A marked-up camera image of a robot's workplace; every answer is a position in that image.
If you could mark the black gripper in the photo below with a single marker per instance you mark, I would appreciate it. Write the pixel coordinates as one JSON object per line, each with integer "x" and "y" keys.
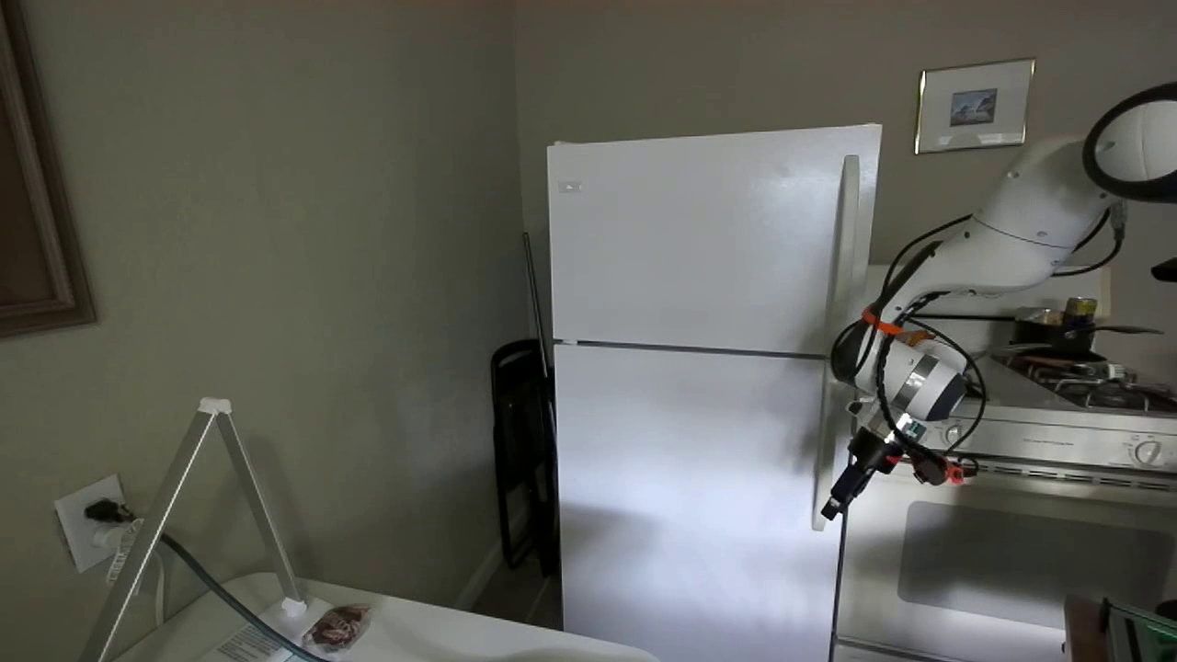
{"x": 874, "y": 456}

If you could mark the white fridge door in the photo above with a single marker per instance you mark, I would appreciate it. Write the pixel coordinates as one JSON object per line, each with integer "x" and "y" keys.
{"x": 686, "y": 489}

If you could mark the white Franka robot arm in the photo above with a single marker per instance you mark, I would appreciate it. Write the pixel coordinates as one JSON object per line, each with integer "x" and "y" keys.
{"x": 1031, "y": 223}

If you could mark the steel oven door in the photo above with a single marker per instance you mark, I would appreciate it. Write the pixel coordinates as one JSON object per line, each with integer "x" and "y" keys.
{"x": 1015, "y": 563}

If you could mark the white freezer door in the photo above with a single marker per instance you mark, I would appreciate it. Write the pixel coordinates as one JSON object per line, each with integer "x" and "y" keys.
{"x": 686, "y": 233}

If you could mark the stainless steel stove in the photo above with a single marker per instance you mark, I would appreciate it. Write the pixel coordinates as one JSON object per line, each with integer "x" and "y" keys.
{"x": 1042, "y": 563}

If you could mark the dark cooking pot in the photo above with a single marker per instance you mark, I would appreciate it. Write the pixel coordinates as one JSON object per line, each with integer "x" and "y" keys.
{"x": 1079, "y": 328}

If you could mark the green edged box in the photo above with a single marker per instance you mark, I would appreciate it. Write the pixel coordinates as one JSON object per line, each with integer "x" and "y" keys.
{"x": 1124, "y": 632}

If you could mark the white stove knob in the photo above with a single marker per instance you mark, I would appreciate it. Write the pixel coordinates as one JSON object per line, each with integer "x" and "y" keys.
{"x": 1148, "y": 451}

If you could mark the black folding chair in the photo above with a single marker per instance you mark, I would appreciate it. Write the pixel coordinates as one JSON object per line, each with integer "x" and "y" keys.
{"x": 520, "y": 455}

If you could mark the small brown table item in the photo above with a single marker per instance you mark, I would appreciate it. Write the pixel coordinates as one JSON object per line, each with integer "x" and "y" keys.
{"x": 338, "y": 622}

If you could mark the black power plug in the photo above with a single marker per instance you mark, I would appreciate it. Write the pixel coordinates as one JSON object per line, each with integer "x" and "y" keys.
{"x": 106, "y": 508}

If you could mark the brown framed board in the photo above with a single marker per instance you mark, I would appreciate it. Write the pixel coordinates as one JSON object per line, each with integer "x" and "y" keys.
{"x": 32, "y": 184}

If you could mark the black wrist camera orange mount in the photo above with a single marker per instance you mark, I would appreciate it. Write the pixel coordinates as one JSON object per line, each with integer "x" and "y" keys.
{"x": 941, "y": 465}

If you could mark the framed wall picture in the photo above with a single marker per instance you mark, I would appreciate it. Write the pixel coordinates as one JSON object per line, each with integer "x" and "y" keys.
{"x": 977, "y": 103}

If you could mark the white A-frame camera stand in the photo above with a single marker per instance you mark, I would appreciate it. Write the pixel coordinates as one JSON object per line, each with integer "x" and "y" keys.
{"x": 213, "y": 411}

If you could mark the white wall outlet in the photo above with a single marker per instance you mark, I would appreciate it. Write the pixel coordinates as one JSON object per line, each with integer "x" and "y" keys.
{"x": 83, "y": 540}

